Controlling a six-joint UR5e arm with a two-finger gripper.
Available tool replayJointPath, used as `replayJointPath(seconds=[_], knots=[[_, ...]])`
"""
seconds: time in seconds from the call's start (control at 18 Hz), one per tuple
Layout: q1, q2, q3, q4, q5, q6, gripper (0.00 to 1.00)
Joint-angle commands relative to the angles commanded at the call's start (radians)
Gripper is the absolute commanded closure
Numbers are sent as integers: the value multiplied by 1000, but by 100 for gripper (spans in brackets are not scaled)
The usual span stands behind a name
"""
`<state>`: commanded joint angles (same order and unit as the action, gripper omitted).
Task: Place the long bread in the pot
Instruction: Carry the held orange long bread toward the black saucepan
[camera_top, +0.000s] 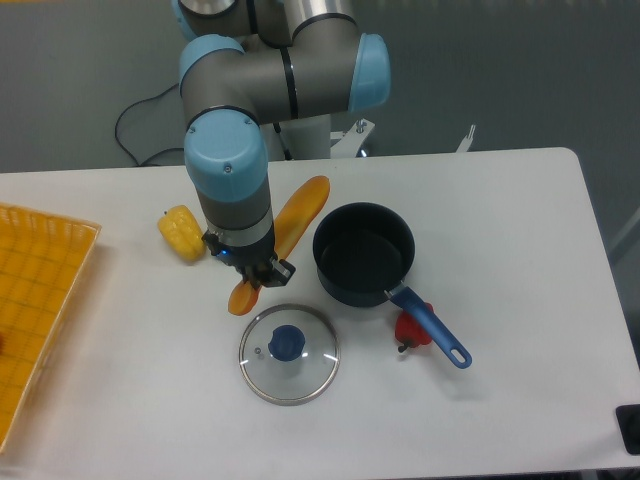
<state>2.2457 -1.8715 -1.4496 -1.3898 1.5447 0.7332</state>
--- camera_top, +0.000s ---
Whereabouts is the dark blue pot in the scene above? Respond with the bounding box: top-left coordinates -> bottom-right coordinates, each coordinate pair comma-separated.
312,202 -> 472,369

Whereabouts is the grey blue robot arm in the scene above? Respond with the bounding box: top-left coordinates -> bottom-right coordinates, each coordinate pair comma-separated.
172,1 -> 391,287

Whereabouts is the red bell pepper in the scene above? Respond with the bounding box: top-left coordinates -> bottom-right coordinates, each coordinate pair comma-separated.
394,311 -> 432,353

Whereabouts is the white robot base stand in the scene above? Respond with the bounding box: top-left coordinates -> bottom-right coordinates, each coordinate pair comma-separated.
260,115 -> 376,161

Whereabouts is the white bracket behind table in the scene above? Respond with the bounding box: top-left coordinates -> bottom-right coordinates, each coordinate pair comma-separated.
456,124 -> 476,153

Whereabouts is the yellow woven basket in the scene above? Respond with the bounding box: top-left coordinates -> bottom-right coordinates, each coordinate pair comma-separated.
1,203 -> 101,450

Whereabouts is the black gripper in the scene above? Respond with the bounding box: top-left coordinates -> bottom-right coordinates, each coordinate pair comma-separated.
202,227 -> 295,288

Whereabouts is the black cable on floor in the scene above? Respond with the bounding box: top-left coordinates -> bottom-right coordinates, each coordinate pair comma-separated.
114,82 -> 182,167

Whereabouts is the yellow bell pepper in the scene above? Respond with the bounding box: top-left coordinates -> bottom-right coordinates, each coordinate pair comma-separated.
157,205 -> 205,263

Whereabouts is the black object table edge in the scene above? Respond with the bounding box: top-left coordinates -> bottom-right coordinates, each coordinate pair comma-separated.
615,404 -> 640,455

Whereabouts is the glass lid blue knob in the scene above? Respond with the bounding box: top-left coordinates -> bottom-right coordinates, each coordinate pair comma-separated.
238,303 -> 341,406

